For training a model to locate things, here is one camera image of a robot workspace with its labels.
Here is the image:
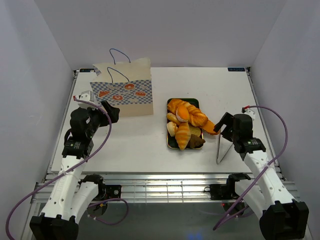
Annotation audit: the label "blue checkered paper bag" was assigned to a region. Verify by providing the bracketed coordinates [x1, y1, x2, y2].
[90, 48, 154, 117]

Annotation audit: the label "small pale round bun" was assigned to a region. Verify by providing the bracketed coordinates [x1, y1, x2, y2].
[166, 121, 178, 137]

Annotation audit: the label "long twisted pastry bread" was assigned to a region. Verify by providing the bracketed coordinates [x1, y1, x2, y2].
[167, 98, 209, 127]

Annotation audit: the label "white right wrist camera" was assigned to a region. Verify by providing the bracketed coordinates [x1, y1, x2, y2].
[241, 105, 256, 121]

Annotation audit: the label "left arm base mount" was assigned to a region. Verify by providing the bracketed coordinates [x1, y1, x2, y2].
[79, 174, 122, 201]

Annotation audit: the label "brown chocolate croissant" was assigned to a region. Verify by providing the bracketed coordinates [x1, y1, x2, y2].
[187, 134, 206, 149]

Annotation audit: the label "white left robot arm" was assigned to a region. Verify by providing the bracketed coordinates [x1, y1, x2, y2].
[29, 100, 120, 240]

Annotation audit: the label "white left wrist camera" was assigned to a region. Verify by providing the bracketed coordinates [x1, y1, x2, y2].
[73, 90, 98, 109]

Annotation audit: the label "metal serving tongs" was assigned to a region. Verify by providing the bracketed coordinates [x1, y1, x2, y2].
[215, 130, 233, 165]

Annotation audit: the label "dark green metal tray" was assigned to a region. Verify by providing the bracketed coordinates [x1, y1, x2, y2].
[167, 98, 204, 150]

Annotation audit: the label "striped orange croissant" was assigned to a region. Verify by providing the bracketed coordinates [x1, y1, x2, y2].
[175, 122, 191, 151]

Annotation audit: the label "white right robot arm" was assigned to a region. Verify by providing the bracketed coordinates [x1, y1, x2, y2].
[214, 109, 309, 240]

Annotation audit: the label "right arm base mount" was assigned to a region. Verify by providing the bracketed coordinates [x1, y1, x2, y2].
[204, 173, 251, 200]

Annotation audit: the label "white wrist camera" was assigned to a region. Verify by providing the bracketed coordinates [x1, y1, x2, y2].
[73, 90, 98, 109]
[241, 105, 256, 121]

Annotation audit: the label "toast bread slice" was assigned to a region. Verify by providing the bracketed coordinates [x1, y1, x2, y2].
[189, 124, 202, 137]

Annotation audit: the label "sugared orange donut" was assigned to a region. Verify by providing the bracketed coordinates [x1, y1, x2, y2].
[175, 104, 190, 123]

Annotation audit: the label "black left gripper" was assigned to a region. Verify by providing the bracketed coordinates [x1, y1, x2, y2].
[85, 100, 120, 138]

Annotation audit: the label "long orange baguette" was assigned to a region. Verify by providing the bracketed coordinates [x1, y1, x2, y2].
[200, 120, 220, 136]

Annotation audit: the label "aluminium table frame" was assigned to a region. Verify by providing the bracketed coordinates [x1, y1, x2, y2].
[21, 66, 313, 240]

